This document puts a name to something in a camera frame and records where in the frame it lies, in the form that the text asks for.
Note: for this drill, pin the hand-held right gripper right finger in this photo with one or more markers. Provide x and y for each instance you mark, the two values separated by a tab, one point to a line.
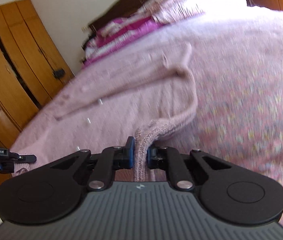
150	158

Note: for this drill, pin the magenta and white quilt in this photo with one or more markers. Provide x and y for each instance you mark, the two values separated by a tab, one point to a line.
121	37

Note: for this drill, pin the dark wooden headboard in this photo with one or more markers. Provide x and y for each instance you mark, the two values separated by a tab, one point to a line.
131	2

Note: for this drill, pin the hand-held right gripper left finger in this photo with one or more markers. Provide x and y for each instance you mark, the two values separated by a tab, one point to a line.
130	152

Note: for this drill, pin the wooden wardrobe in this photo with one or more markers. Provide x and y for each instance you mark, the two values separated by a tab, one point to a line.
19	67

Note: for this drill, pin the pink floral bedspread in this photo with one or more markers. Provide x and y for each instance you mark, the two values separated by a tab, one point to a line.
244	105

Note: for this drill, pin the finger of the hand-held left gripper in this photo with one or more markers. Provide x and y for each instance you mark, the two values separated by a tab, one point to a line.
24	158

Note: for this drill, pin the checkered ruffled pillow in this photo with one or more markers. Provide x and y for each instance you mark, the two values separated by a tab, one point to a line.
181	2

